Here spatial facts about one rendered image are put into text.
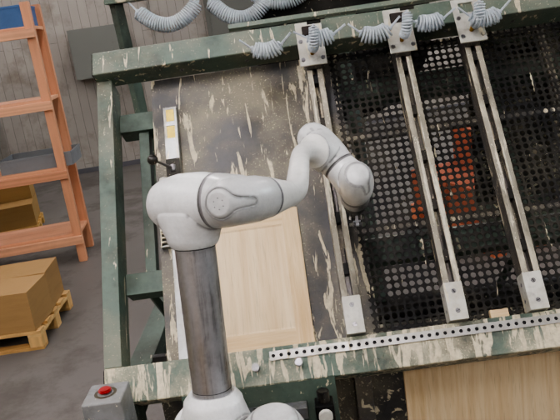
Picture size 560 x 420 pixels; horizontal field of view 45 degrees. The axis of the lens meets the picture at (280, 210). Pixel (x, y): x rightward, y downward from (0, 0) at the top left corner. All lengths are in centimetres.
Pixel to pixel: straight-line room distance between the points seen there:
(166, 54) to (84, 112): 913
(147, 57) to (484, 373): 172
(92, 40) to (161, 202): 976
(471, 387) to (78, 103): 988
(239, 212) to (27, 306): 361
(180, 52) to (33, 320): 280
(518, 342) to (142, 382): 122
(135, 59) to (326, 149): 101
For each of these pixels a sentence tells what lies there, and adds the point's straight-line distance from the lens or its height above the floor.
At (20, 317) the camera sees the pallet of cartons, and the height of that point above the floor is 25.
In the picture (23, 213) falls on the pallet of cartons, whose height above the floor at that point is 28.
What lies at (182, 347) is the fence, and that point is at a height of 94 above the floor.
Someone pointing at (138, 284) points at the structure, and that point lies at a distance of 249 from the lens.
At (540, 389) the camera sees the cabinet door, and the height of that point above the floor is 51.
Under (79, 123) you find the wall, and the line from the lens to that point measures 1182.
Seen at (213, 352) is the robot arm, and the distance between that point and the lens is 169.
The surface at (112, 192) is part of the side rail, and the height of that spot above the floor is 142.
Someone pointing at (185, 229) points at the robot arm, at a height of 149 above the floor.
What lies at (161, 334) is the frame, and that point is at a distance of 282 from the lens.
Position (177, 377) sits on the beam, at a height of 86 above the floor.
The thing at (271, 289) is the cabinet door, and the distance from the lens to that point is 234.
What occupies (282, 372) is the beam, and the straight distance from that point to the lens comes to 225.
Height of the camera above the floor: 191
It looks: 15 degrees down
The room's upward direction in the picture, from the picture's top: 8 degrees counter-clockwise
